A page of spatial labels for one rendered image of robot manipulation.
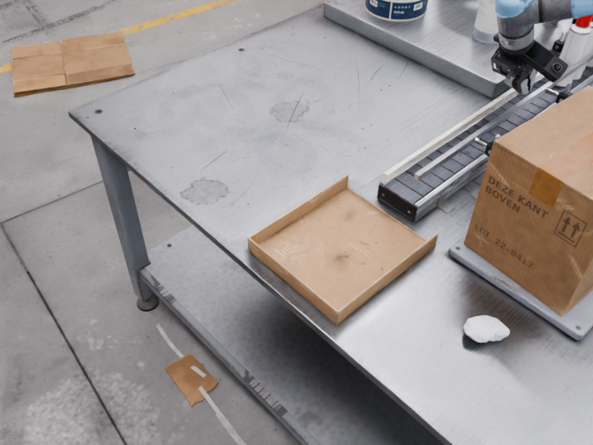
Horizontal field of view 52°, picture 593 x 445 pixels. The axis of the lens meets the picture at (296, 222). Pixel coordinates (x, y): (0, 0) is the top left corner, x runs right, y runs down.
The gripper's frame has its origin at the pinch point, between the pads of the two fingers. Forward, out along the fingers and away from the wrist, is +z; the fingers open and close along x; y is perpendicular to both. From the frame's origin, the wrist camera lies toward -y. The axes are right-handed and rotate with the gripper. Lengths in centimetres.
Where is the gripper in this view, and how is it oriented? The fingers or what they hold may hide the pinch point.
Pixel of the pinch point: (528, 91)
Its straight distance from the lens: 167.8
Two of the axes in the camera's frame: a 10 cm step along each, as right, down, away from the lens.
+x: -6.4, 7.7, -0.7
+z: 3.6, 3.8, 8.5
